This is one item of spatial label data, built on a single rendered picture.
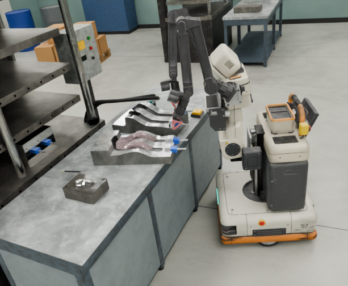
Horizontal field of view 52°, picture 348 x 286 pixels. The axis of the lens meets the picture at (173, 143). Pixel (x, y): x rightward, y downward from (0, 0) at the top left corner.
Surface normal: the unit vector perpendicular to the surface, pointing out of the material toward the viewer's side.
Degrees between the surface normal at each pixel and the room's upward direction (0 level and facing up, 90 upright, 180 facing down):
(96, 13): 90
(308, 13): 90
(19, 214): 0
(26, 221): 0
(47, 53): 90
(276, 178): 90
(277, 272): 0
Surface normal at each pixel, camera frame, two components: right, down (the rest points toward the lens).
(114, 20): -0.37, 0.51
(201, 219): -0.11, -0.86
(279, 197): -0.04, 0.51
